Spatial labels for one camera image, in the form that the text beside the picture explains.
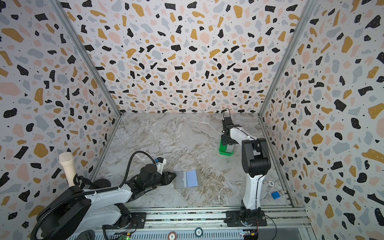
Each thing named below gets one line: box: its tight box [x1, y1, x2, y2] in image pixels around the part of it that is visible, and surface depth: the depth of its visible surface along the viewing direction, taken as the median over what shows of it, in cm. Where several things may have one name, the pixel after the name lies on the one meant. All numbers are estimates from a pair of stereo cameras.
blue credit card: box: [186, 170, 198, 187], surface depth 89 cm
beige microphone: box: [58, 151, 76, 188], surface depth 64 cm
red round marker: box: [167, 231, 177, 240], surface depth 71 cm
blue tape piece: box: [271, 191, 281, 200], surface depth 83 cm
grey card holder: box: [173, 169, 202, 190], surface depth 89 cm
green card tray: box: [219, 135, 234, 157], surface depth 100 cm
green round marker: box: [194, 227, 203, 238], surface depth 72 cm
